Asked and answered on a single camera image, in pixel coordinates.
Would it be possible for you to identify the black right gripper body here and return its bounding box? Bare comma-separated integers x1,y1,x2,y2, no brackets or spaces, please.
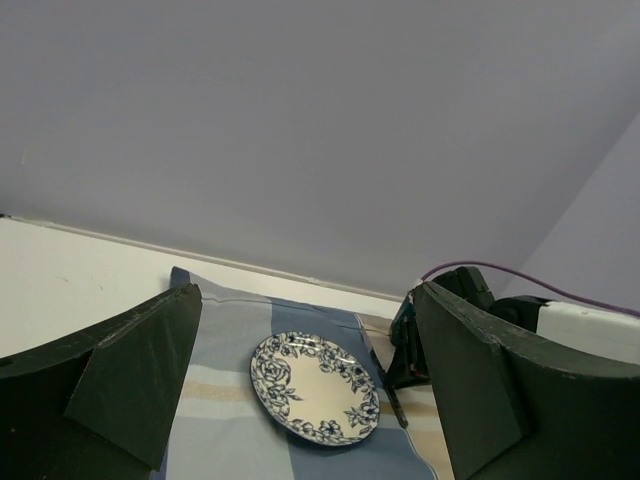
384,266,495,388

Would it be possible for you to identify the blue floral ceramic plate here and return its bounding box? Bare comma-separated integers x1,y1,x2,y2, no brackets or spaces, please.
249,331,381,447

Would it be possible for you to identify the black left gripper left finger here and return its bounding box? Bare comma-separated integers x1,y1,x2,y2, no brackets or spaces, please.
1,284,202,479

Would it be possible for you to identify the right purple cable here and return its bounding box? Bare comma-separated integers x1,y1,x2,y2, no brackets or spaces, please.
422,260,640,318

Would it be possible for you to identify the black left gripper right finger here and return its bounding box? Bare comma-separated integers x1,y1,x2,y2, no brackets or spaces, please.
414,282,639,479

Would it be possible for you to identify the blue beige checked placemat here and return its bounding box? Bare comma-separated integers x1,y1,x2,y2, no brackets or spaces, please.
159,268,453,479

